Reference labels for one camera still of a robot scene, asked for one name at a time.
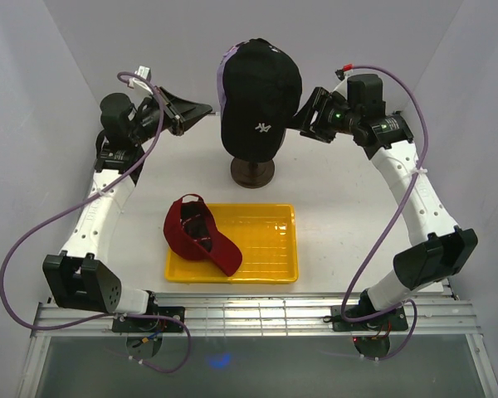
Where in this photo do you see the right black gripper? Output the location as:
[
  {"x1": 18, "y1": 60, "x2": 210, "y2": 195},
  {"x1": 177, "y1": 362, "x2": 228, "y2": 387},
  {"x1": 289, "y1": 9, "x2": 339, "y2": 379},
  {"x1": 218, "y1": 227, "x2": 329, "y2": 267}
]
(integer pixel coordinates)
[{"x1": 285, "y1": 87, "x2": 359, "y2": 144}]

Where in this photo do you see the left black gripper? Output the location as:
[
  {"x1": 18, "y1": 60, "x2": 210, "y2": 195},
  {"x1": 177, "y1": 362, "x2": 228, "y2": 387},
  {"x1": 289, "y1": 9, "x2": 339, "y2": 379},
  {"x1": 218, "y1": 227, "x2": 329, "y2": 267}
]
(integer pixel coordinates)
[{"x1": 129, "y1": 87, "x2": 212, "y2": 146}]

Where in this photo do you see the purple LA cap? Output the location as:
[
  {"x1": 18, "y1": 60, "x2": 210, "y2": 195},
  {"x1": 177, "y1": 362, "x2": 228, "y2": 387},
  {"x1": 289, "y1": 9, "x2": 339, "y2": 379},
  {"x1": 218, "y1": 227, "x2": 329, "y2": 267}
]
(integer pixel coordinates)
[{"x1": 217, "y1": 41, "x2": 249, "y2": 115}]

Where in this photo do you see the black cap red trim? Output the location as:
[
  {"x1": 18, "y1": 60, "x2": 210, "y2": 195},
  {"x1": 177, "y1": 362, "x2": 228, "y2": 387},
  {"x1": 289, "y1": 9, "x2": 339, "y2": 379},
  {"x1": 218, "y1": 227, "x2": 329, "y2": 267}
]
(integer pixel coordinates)
[{"x1": 220, "y1": 38, "x2": 302, "y2": 163}]

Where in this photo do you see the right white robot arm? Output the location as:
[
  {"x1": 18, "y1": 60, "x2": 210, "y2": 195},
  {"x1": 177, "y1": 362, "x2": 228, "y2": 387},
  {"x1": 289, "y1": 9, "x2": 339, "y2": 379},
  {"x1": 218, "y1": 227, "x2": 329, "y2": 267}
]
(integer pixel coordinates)
[{"x1": 291, "y1": 66, "x2": 478, "y2": 329}]

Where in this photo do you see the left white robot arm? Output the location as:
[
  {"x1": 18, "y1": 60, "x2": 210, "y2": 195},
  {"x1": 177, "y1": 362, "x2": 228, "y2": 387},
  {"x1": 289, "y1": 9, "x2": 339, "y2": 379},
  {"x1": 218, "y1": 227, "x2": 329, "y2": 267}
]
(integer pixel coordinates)
[{"x1": 42, "y1": 87, "x2": 212, "y2": 332}]

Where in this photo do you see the dark wooden mannequin stand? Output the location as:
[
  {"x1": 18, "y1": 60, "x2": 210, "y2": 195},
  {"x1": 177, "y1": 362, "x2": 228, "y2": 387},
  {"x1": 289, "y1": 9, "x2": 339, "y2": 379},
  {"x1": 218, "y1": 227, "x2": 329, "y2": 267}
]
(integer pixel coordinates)
[{"x1": 230, "y1": 158, "x2": 275, "y2": 189}]

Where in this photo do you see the yellow plastic tray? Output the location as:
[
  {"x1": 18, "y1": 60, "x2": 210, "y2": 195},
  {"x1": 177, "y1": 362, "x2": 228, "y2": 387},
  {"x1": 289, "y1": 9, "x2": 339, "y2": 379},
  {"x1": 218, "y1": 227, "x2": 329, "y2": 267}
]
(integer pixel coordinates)
[{"x1": 164, "y1": 203, "x2": 298, "y2": 284}]

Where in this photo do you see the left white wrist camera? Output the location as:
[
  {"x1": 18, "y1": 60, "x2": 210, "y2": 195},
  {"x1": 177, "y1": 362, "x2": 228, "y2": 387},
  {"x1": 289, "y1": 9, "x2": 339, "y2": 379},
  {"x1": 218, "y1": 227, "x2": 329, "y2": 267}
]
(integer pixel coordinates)
[{"x1": 127, "y1": 66, "x2": 153, "y2": 98}]

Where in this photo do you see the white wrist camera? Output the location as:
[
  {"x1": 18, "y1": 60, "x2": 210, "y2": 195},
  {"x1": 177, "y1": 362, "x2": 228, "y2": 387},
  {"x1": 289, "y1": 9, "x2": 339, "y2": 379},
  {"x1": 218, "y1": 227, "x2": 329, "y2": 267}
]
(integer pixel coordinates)
[
  {"x1": 334, "y1": 64, "x2": 354, "y2": 96},
  {"x1": 127, "y1": 66, "x2": 153, "y2": 98}
]

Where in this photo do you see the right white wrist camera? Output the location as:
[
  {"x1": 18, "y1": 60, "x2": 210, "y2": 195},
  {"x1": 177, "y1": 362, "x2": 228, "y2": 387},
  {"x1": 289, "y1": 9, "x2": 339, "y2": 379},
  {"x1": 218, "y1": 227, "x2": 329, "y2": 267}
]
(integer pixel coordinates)
[{"x1": 334, "y1": 64, "x2": 354, "y2": 96}]

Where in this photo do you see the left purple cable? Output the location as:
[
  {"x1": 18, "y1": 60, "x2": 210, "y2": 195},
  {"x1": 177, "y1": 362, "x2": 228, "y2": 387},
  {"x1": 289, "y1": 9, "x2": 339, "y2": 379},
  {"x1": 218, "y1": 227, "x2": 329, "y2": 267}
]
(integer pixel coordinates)
[{"x1": 0, "y1": 71, "x2": 191, "y2": 373}]

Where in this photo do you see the purple cable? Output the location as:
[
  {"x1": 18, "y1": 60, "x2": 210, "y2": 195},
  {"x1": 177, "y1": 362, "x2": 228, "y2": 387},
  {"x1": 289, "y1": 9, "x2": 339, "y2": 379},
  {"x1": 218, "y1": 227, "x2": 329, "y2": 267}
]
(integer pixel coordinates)
[
  {"x1": 319, "y1": 64, "x2": 431, "y2": 364},
  {"x1": 0, "y1": 71, "x2": 191, "y2": 373}
]

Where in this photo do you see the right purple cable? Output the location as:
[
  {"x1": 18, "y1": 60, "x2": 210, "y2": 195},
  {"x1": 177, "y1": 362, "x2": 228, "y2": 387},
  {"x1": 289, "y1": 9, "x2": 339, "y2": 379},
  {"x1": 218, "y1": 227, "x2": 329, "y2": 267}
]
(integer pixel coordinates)
[{"x1": 319, "y1": 64, "x2": 431, "y2": 364}]

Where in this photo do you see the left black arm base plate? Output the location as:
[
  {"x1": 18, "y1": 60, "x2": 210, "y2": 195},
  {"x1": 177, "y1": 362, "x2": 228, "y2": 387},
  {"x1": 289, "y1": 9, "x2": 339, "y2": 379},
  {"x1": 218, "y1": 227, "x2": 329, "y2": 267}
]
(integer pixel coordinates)
[{"x1": 111, "y1": 306, "x2": 186, "y2": 334}]

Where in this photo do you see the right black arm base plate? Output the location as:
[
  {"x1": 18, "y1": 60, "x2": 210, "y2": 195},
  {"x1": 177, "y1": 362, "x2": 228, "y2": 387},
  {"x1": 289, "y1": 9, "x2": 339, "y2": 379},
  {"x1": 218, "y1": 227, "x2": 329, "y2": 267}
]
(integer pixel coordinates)
[{"x1": 325, "y1": 302, "x2": 408, "y2": 332}]

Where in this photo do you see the aluminium frame rail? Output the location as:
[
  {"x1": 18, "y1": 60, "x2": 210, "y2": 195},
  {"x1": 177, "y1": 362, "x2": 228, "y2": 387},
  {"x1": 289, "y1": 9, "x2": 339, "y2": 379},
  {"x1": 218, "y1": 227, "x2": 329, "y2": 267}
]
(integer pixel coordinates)
[{"x1": 32, "y1": 111, "x2": 482, "y2": 337}]

